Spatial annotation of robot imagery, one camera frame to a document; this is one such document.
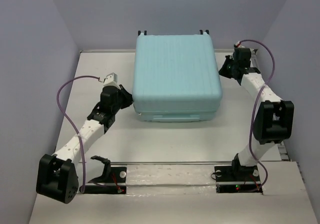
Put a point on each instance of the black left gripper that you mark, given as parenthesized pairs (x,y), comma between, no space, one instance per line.
(127,96)

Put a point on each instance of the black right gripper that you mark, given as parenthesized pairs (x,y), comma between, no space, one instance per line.
(223,71)

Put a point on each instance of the light blue hard suitcase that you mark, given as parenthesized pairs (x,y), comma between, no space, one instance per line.
(176,78)

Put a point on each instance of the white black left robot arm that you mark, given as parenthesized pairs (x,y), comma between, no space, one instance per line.
(57,176)

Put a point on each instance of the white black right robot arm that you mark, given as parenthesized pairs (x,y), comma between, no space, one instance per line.
(272,116)

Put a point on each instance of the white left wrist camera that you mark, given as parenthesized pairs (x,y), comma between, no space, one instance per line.
(111,80)

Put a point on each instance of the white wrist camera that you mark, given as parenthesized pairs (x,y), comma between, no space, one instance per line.
(238,45)
(111,80)

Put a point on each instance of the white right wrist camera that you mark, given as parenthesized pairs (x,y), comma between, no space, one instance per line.
(238,45)

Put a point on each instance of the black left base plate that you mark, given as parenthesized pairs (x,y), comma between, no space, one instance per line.
(114,183)

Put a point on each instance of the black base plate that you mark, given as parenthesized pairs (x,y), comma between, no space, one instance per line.
(114,183)
(245,180)

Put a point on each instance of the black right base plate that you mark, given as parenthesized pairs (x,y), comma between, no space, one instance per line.
(245,180)

